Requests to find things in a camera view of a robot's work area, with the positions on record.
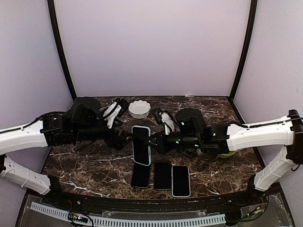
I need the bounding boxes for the light blue phone case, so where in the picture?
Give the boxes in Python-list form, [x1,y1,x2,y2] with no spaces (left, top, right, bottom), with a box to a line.
[131,125,152,166]

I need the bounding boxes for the white fluted ceramic bowl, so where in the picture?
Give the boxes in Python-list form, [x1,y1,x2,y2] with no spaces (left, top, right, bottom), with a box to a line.
[128,100,152,119]

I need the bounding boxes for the lime green bowl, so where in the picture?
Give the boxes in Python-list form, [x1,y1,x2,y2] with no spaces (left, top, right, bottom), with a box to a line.
[217,151,235,158]

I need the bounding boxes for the small dark phone case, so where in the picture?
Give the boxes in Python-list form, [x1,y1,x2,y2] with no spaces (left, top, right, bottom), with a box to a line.
[132,126,150,164]

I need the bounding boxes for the white slotted cable duct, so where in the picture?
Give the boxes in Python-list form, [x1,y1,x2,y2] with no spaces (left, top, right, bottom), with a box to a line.
[30,202,226,227]

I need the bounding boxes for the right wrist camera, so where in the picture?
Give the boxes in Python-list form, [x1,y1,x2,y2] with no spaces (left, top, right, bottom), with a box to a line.
[152,107,176,135]

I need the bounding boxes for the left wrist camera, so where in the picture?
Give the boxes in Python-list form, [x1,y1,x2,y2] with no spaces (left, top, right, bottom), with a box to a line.
[101,98,129,129]

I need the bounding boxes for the black front rail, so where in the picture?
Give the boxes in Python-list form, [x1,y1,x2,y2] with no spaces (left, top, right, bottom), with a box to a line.
[61,191,249,213]

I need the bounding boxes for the white patterned mug yellow inside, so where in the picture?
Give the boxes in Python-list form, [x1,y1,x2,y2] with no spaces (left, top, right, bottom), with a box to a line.
[196,148,202,156]

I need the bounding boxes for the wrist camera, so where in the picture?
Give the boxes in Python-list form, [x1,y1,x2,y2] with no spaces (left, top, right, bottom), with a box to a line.
[152,107,176,135]
[101,98,129,129]

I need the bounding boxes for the purple smartphone dark screen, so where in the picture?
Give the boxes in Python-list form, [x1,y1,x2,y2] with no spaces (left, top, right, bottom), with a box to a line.
[153,160,171,191]

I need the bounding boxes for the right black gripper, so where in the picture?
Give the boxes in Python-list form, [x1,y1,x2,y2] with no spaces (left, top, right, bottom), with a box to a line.
[144,129,202,155]

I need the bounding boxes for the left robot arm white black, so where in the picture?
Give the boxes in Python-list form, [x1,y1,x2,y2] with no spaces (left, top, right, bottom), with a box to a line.
[0,97,134,206]

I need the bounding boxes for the light blue smartphone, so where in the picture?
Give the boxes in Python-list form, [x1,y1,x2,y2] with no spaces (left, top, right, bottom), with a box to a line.
[171,166,191,198]

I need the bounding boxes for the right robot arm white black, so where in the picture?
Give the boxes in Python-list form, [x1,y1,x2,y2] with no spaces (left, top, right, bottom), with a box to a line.
[143,108,303,205]

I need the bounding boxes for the left black frame post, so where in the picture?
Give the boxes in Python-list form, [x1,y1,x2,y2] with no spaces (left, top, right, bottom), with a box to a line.
[47,0,77,100]

